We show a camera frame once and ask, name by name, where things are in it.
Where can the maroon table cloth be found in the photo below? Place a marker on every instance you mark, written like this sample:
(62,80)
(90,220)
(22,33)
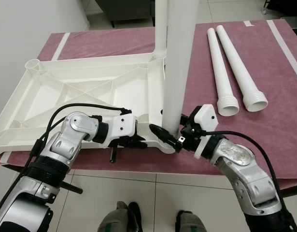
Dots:
(264,140)

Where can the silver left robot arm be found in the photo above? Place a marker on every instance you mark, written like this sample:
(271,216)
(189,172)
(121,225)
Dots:
(47,169)

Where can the grey robot left foot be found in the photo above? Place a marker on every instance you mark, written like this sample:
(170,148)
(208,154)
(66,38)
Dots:
(119,220)

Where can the dark grey armchair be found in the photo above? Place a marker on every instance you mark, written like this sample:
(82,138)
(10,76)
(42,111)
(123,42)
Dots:
(124,7)

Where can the grey robot foot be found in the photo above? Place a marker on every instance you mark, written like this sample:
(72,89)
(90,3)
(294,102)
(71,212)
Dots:
(194,223)
(119,220)

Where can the short white tape strip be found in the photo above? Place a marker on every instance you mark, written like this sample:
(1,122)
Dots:
(247,23)

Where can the grey robot right foot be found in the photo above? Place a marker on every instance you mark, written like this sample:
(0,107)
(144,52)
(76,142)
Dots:
(194,223)

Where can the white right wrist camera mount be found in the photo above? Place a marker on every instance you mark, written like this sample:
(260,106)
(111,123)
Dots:
(204,117)

